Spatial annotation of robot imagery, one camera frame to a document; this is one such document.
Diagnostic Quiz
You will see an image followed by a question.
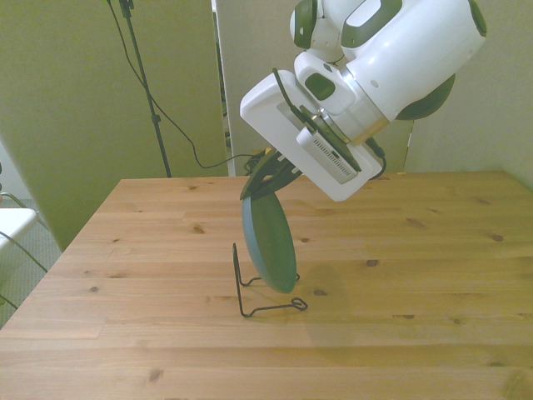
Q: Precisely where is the black wire plate stand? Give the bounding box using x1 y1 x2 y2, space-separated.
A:
232 242 310 319

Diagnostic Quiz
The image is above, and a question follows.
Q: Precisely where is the green round plate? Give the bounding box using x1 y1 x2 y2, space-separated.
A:
241 192 298 294

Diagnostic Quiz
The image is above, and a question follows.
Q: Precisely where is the black tripod cable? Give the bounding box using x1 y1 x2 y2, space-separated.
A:
106 0 256 170

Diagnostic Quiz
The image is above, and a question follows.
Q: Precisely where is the white metal chair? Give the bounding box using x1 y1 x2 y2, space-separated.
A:
0 190 50 310

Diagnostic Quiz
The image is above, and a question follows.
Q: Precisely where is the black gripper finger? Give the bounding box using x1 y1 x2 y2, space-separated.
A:
255 159 301 198
240 150 280 203

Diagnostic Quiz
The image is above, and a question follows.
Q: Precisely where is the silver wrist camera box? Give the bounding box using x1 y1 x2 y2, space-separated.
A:
296 126 362 186

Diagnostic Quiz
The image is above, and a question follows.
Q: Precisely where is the black camera tripod stand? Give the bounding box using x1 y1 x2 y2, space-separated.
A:
117 0 173 178

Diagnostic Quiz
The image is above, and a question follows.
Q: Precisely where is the black cable bundle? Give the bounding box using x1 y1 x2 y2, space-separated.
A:
242 152 267 176

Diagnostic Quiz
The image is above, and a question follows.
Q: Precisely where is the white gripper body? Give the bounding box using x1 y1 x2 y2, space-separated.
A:
239 69 383 203

